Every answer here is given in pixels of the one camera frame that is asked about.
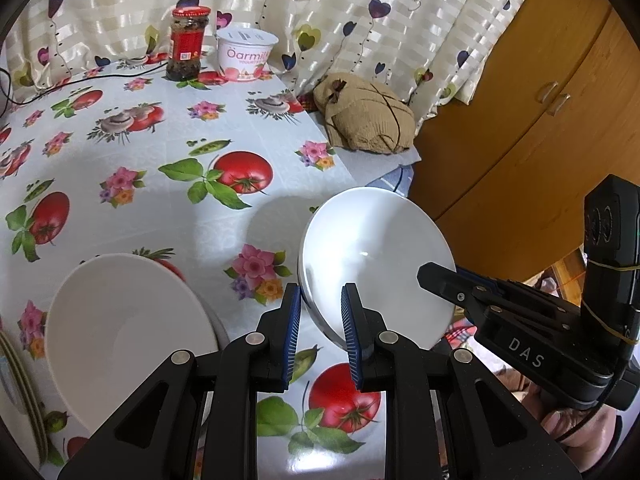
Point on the person's right hand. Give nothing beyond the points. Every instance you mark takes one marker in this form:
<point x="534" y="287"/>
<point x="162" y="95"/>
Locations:
<point x="565" y="425"/>

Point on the heart printed striped curtain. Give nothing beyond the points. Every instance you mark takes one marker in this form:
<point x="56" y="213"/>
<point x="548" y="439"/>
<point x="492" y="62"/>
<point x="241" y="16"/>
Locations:
<point x="350" y="10"/>

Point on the white ceramic bowl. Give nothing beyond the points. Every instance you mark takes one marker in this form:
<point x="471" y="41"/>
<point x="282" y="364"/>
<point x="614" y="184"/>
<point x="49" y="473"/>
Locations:
<point x="125" y="330"/>
<point x="375" y="270"/>

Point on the yellow-green patterned plate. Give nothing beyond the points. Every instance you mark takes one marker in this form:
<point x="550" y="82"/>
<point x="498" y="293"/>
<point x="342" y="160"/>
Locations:
<point x="25" y="400"/>

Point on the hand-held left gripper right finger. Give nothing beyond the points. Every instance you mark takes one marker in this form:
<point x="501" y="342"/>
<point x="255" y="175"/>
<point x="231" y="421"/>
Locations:
<point x="350" y="340"/>

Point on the white paper sheet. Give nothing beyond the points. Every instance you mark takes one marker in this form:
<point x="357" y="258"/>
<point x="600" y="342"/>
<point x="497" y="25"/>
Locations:
<point x="400" y="157"/>

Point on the white yogurt cup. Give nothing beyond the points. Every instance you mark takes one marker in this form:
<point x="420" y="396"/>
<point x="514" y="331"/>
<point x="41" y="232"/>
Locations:
<point x="245" y="57"/>

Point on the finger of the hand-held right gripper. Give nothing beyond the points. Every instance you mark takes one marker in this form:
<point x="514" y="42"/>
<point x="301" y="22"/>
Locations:
<point x="445" y="280"/>
<point x="482" y="282"/>

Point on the red lid sauce jar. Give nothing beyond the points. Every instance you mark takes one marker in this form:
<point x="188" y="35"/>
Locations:
<point x="187" y="45"/>

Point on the fruit printed tablecloth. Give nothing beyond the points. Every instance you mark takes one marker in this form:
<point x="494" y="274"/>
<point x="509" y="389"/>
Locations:
<point x="165" y="160"/>

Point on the brown cloth bag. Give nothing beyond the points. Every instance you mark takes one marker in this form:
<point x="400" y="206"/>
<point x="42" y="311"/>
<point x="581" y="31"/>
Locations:
<point x="365" y="115"/>

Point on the blue checked cloth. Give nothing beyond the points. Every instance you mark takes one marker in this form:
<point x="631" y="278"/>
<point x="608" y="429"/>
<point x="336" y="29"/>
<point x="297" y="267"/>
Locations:
<point x="397" y="182"/>

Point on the plain beige plate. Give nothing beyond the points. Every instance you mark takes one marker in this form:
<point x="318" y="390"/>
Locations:
<point x="7" y="385"/>

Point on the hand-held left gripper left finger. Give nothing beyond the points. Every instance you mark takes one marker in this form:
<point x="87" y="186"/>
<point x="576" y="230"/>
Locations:
<point x="292" y="335"/>

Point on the wooden cabinet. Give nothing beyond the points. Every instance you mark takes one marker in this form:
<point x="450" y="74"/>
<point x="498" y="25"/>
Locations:
<point x="525" y="160"/>

